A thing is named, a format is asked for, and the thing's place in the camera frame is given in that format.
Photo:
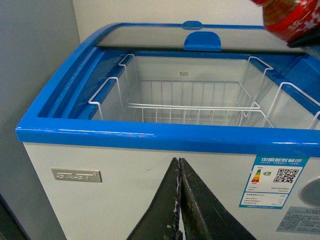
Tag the blue energy label sticker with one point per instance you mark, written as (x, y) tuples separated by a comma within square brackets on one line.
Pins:
[(271, 181)]

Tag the white wire freezer basket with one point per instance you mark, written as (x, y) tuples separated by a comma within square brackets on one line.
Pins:
[(203, 91)]

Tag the oval grey control panel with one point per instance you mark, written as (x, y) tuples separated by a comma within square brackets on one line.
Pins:
[(310, 192)]

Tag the sliding glass freezer lid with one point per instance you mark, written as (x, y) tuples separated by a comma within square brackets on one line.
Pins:
[(195, 37)]

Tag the silver brand nameplate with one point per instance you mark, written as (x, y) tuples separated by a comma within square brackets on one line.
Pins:
[(77, 175)]

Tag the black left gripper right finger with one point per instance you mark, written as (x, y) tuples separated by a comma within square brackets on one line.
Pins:
[(204, 216)]

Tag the red label tea bottle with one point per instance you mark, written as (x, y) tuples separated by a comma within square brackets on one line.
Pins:
[(289, 19)]

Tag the white blue chest freezer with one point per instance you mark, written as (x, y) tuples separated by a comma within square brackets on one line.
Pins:
[(59, 131)]

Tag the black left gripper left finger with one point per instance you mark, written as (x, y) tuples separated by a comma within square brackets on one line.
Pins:
[(161, 221)]

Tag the grey instruction sticker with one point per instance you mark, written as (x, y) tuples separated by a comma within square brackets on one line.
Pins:
[(301, 220)]

